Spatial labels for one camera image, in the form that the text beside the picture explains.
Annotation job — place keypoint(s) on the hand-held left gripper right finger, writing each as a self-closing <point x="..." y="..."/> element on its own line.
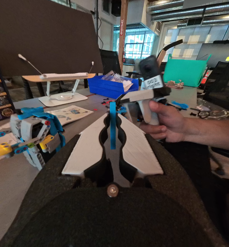
<point x="141" y="152"/>

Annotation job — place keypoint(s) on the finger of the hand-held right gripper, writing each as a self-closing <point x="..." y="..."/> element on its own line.
<point x="139" y="95"/>
<point x="132" y="112"/>

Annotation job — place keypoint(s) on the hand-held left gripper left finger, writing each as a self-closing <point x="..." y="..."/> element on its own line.
<point x="83" y="152"/>

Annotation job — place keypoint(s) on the blue perforated beam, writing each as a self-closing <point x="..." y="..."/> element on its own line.
<point x="112" y="125"/>

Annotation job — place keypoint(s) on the grey desk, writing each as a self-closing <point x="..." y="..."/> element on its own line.
<point x="10" y="183"/>

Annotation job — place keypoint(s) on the person's right hand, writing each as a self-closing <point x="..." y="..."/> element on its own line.
<point x="170" y="125"/>

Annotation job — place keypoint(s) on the pile of small building bricks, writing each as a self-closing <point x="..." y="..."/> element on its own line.
<point x="122" y="110"/>

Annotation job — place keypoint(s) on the clear plastic bag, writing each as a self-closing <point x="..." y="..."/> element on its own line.
<point x="216" y="112"/>
<point x="118" y="79"/>

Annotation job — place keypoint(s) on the red fire extinguisher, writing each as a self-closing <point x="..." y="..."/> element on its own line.
<point x="124" y="57"/>

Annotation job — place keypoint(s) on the heap of small metal parts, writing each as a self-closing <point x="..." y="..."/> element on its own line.
<point x="175" y="84"/>

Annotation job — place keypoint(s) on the blue plastic bin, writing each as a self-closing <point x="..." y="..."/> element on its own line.
<point x="106" y="86"/>

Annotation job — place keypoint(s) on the teal tote bag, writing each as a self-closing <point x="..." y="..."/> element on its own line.
<point x="185" y="71"/>

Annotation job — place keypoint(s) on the open instruction booklet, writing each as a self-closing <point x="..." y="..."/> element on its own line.
<point x="72" y="113"/>

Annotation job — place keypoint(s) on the blue curved toy part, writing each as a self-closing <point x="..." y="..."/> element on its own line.
<point x="180" y="105"/>

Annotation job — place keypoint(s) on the blue yellow toy vehicle model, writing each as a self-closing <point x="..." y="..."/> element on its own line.
<point x="33" y="131"/>

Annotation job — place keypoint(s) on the white round dish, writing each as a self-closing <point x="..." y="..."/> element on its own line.
<point x="64" y="97"/>

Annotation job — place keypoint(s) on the grey monitor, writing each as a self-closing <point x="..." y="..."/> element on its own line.
<point x="218" y="52"/>

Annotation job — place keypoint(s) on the white stand with rod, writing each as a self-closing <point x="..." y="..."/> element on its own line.
<point x="64" y="75"/>

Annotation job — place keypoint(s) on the thin wooden board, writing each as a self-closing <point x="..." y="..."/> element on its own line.
<point x="31" y="78"/>

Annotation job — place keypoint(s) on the dark brown board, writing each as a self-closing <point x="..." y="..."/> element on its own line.
<point x="39" y="38"/>

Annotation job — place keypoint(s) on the wooden post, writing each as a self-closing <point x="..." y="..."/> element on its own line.
<point x="123" y="38"/>

